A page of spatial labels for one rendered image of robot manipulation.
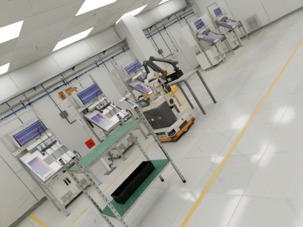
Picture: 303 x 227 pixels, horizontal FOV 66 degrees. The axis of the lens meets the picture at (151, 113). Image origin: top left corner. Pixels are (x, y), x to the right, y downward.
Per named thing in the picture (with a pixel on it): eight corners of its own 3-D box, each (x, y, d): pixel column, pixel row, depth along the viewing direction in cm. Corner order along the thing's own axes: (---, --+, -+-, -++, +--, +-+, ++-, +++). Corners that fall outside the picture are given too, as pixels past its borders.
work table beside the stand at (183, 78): (205, 114, 451) (184, 79, 435) (181, 119, 508) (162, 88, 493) (217, 102, 474) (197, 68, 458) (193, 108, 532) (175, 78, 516)
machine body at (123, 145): (139, 140, 552) (125, 118, 540) (119, 159, 511) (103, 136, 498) (125, 143, 603) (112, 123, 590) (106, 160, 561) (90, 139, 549)
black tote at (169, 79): (160, 86, 483) (158, 81, 481) (165, 82, 492) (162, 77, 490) (178, 78, 436) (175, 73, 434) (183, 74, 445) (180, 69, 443)
